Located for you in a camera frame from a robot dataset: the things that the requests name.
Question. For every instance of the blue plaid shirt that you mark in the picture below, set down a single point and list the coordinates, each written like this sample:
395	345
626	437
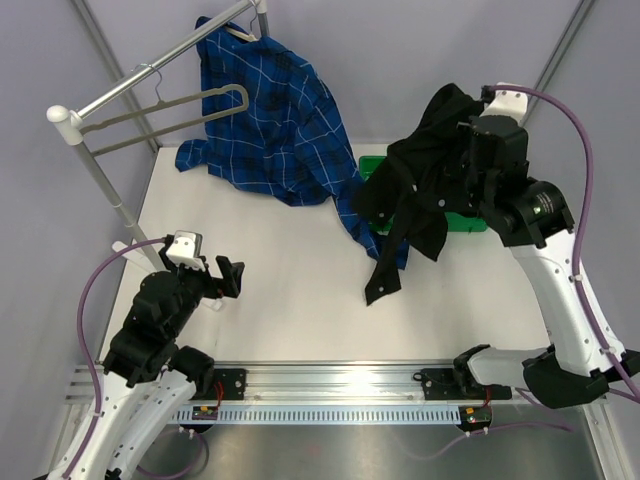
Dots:
290	143

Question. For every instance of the white slotted cable duct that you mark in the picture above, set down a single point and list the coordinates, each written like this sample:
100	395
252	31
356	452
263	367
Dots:
318	415

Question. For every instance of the aluminium frame post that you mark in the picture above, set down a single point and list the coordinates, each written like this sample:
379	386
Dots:
564	43

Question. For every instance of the wooden hanger of blue shirt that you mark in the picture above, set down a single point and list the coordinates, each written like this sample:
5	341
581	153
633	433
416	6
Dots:
253	33

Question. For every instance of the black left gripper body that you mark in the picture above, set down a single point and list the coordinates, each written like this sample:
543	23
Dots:
196	284

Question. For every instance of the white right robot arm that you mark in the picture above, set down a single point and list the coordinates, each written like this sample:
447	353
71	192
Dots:
533	221

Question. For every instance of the black button shirt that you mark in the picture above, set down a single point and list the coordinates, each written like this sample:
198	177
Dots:
419	180

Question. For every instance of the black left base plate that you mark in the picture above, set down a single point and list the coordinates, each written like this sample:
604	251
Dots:
229	382

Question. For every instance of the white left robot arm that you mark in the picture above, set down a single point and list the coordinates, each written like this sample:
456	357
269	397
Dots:
146	376

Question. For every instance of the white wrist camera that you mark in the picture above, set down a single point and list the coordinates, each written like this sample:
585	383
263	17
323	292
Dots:
499	101
184	250

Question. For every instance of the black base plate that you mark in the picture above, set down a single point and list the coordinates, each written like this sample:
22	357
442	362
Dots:
437	383
229	382

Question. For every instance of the green plastic tray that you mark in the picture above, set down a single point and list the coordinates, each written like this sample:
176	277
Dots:
456	223

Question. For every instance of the silver clothes rack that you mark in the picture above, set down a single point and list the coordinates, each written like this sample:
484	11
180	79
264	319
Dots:
72	125

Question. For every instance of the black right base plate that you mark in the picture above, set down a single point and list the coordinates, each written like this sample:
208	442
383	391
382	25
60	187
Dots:
437	383

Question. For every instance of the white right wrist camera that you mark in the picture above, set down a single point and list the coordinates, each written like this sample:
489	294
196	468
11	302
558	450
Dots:
499	101

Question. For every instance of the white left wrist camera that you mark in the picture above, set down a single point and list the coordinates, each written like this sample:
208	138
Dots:
184	250

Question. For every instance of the aluminium mounting rail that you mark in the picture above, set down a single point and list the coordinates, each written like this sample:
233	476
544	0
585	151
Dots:
284	383

